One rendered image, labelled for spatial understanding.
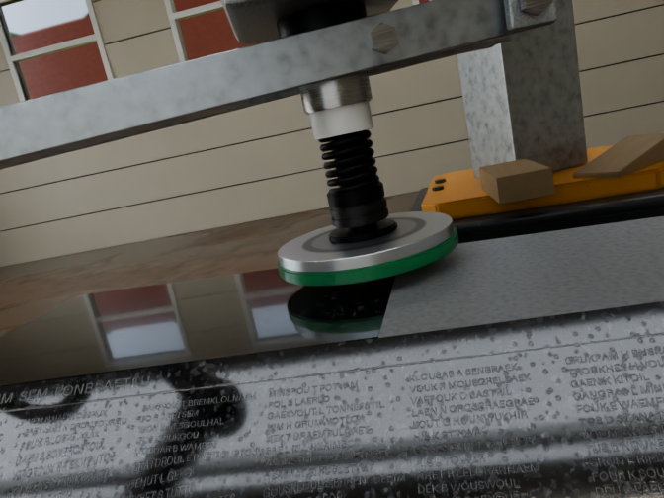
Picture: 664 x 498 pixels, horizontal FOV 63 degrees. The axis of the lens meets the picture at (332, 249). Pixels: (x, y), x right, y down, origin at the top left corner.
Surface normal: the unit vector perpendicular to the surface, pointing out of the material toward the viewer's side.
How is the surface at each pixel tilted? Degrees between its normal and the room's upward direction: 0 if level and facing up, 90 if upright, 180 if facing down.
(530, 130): 90
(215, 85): 90
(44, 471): 45
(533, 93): 90
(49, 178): 90
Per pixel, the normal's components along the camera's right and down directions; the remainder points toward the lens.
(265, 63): 0.11, 0.20
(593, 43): -0.14, 0.25
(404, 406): -0.25, -0.50
